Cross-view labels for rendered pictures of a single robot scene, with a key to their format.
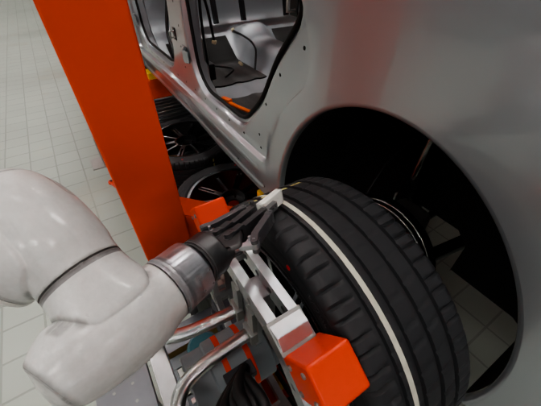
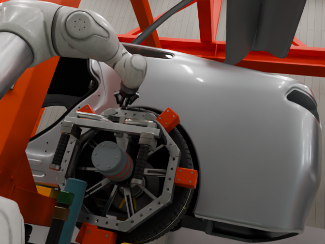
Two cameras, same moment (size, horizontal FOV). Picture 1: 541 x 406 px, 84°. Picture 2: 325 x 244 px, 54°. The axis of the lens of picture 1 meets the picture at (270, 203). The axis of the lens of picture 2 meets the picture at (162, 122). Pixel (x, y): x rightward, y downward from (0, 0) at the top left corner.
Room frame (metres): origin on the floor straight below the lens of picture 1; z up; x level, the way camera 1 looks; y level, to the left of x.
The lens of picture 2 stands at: (-0.84, 0.92, 0.57)
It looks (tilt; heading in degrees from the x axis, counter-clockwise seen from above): 20 degrees up; 316
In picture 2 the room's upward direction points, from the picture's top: 12 degrees clockwise
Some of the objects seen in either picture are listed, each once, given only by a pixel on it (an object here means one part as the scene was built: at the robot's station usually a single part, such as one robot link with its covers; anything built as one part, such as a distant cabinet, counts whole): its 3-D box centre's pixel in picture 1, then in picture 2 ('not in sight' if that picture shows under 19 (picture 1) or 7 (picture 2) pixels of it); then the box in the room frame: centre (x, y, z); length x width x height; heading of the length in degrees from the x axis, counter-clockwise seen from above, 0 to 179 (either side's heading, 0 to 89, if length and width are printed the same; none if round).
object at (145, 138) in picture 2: not in sight; (148, 141); (0.06, 0.11, 0.93); 0.09 x 0.05 x 0.05; 122
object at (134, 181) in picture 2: not in sight; (140, 163); (0.04, 0.13, 0.83); 0.04 x 0.04 x 0.16
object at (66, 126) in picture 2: not in sight; (71, 129); (0.35, 0.29, 0.93); 0.09 x 0.05 x 0.05; 122
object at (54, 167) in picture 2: not in sight; (60, 150); (0.33, 0.31, 0.83); 0.04 x 0.04 x 0.16
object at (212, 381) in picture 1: (233, 359); (113, 162); (0.27, 0.08, 0.85); 0.21 x 0.14 x 0.14; 122
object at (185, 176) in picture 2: not in sight; (186, 177); (0.05, -0.15, 0.85); 0.09 x 0.08 x 0.07; 32
